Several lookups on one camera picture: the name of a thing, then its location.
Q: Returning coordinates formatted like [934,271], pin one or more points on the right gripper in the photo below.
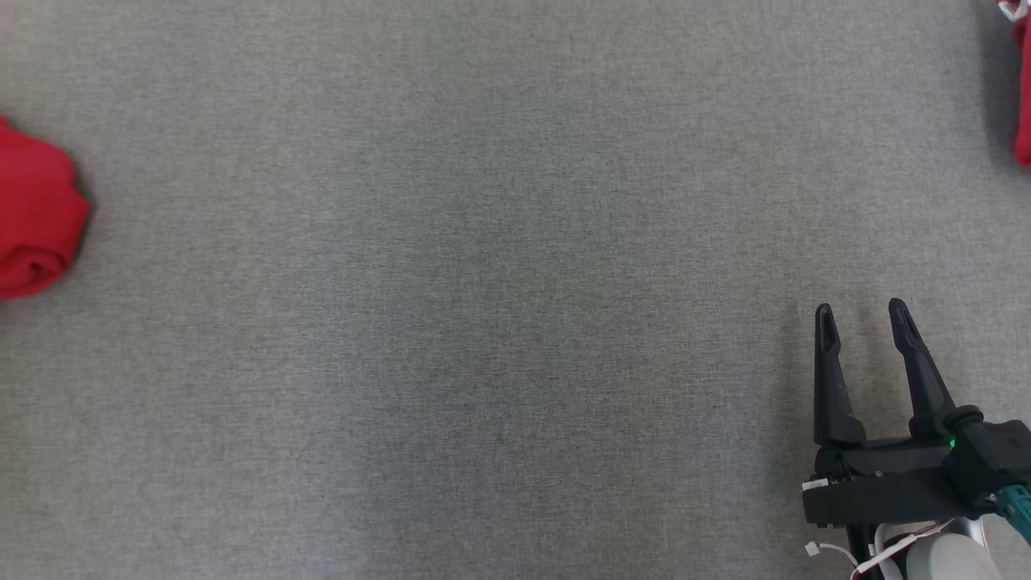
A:
[886,483]

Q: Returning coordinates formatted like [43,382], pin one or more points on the red basketball shorts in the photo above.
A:
[1024,97]

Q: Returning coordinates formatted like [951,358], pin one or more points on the red white basketball jersey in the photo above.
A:
[32,209]

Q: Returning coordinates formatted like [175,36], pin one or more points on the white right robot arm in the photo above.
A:
[942,560]

